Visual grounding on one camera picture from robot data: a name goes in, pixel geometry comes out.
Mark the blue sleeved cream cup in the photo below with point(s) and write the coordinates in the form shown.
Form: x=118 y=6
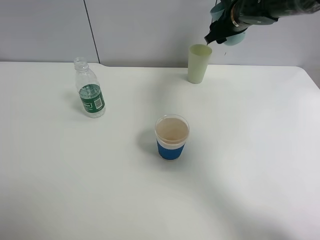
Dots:
x=172 y=132

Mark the clear plastic water bottle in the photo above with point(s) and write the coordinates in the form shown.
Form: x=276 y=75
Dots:
x=89 y=89

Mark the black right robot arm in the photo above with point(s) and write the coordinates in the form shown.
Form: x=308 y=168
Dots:
x=234 y=17

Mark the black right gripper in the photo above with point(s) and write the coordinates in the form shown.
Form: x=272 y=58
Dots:
x=223 y=24

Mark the pale green plastic cup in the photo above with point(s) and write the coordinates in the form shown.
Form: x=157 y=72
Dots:
x=198 y=60

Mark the teal plastic cup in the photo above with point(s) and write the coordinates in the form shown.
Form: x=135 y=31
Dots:
x=235 y=38

